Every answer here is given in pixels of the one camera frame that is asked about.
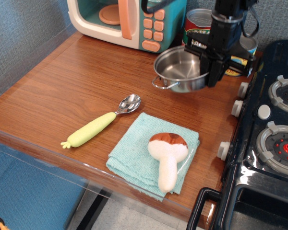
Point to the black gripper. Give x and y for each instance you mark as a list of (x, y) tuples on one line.
[(221, 49)]

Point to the small steel pot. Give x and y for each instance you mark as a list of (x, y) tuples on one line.
[(179, 71)]

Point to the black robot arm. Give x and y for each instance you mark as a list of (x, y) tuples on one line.
[(238, 4)]

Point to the red tomato can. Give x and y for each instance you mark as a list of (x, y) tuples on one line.
[(197, 20)]

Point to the plush mushroom toy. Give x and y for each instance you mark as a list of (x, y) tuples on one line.
[(169, 149)]

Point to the toy microwave oven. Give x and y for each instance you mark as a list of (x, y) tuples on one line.
[(123, 22)]

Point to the light blue folded cloth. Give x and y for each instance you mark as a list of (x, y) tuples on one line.
[(131, 160)]

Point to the black toy stove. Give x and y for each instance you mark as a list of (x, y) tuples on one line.
[(254, 193)]

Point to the spoon with green handle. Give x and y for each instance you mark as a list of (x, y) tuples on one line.
[(90, 130)]

